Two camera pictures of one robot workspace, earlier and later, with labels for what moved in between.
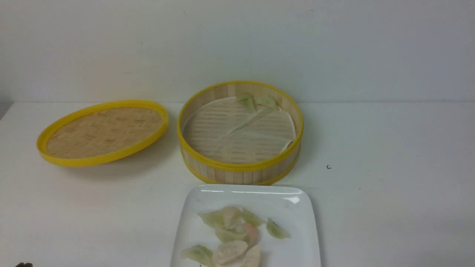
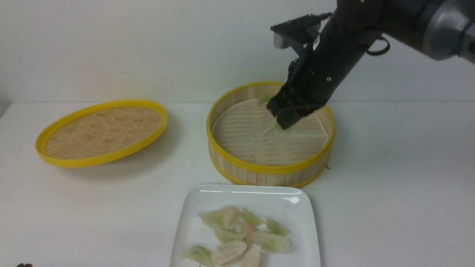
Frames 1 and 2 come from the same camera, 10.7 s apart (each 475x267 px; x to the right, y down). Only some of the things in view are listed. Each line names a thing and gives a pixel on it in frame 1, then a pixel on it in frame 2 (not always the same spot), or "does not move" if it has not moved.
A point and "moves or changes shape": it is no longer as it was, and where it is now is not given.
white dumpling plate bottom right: (253, 257) does not move
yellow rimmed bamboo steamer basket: (239, 133) moves or changes shape
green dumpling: (249, 99) to (264, 98)
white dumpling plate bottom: (229, 254) does not move
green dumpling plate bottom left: (199, 253) does not move
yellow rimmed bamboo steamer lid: (101, 132) does not move
